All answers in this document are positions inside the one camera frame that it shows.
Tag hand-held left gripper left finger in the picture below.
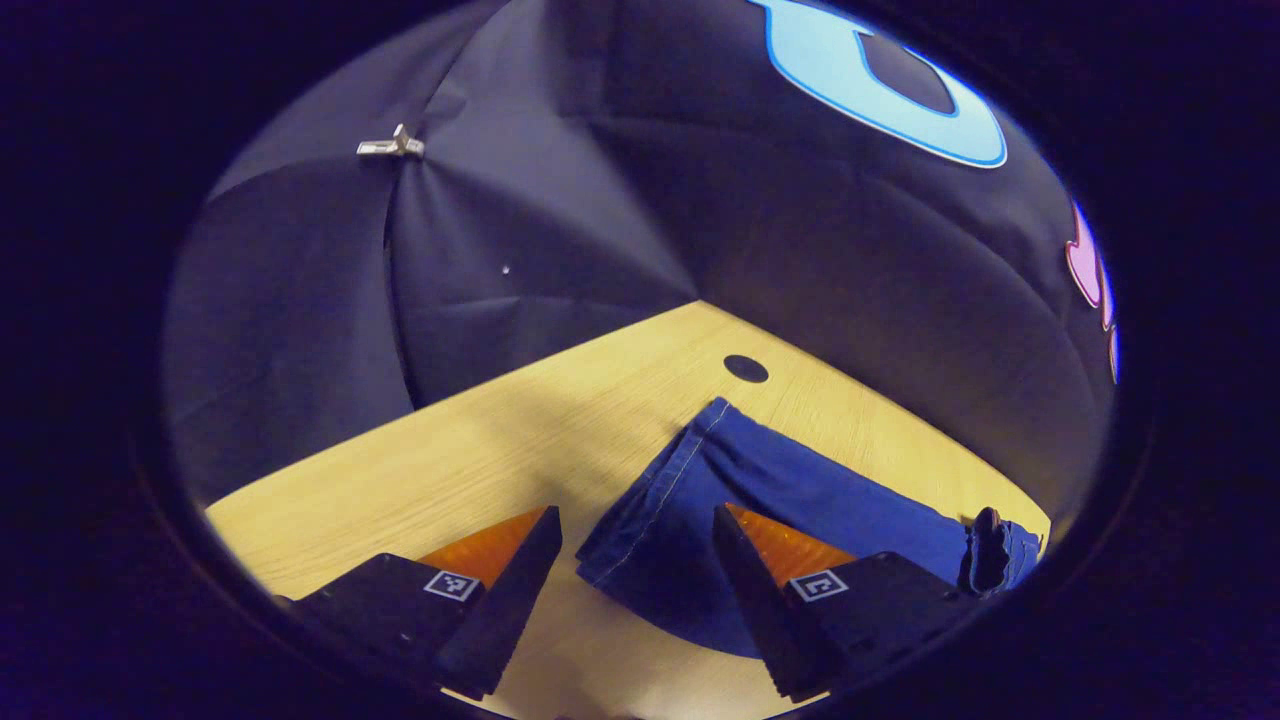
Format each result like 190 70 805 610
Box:
275 505 563 701

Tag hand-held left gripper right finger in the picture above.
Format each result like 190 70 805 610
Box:
712 502 976 704

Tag blue denim jeans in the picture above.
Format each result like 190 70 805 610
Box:
575 397 1043 659

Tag black backdrop cloth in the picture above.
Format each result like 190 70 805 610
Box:
160 0 1121 521

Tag metal backdrop clip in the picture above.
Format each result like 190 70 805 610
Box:
356 123 426 161

